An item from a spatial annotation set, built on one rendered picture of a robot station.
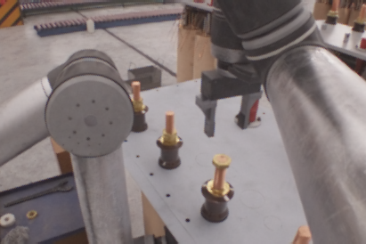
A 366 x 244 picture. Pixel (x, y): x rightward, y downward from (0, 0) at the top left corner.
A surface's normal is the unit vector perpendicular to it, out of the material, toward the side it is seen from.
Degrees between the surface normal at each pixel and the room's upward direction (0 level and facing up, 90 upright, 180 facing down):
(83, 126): 80
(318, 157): 64
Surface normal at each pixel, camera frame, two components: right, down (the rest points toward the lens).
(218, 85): 0.40, 0.49
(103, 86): 0.34, 0.25
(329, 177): -0.87, -0.47
